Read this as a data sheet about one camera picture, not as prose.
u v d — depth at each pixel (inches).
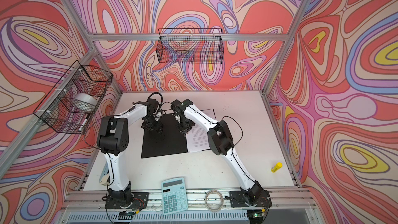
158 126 35.0
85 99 28.9
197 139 36.9
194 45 38.1
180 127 33.2
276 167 30.2
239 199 29.0
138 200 28.8
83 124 28.2
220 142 23.7
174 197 28.9
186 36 34.7
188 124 32.4
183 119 31.3
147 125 33.9
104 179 30.6
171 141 40.0
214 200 29.5
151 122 33.3
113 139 21.5
